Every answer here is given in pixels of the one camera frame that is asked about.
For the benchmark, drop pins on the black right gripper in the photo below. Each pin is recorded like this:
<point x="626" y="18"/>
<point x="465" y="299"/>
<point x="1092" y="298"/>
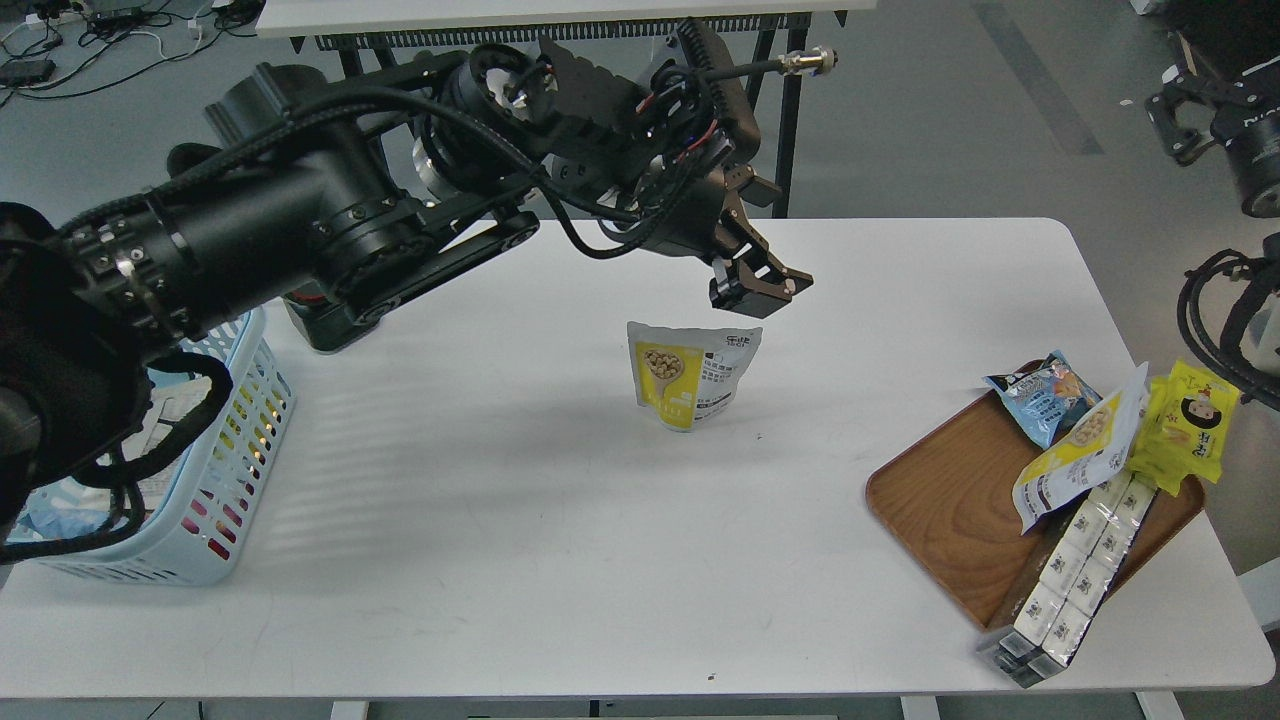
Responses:
<point x="661" y="161"/>

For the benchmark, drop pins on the yellow white nut pouch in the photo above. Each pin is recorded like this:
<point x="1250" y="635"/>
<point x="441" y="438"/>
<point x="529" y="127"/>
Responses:
<point x="1093" y="451"/>

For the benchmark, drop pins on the brown wooden tray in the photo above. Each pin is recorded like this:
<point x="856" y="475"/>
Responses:
<point x="948" y="501"/>

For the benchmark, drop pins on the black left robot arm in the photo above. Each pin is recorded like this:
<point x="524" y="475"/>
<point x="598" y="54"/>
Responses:
<point x="369" y="188"/>

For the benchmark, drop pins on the black barcode scanner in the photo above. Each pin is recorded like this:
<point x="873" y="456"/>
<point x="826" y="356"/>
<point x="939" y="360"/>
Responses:
<point x="325" y="326"/>

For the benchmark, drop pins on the white boxed snack multipack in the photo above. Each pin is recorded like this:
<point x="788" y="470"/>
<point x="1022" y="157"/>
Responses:
<point x="1039" y="626"/>

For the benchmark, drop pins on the light blue plastic basket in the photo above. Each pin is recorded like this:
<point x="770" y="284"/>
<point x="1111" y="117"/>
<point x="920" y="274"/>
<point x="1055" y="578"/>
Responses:
<point x="194" y="538"/>

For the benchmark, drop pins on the blue bag in basket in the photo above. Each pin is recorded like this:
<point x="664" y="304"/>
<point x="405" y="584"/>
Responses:
<point x="63" y="510"/>

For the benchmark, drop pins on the yellow cartoon snack pack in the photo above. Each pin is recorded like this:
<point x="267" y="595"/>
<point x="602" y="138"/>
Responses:
<point x="1185" y="429"/>

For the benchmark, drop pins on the white snack bag in basket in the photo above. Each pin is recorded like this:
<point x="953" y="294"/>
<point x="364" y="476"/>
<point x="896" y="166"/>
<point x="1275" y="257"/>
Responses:
<point x="170" y="404"/>

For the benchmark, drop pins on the blue snack bag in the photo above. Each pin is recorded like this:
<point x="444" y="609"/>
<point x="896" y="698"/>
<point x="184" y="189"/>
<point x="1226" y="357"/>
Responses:
<point x="1046" y="399"/>

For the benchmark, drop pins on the yellow white snack pouch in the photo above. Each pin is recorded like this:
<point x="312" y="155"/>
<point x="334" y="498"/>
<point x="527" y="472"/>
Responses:
<point x="688" y="375"/>

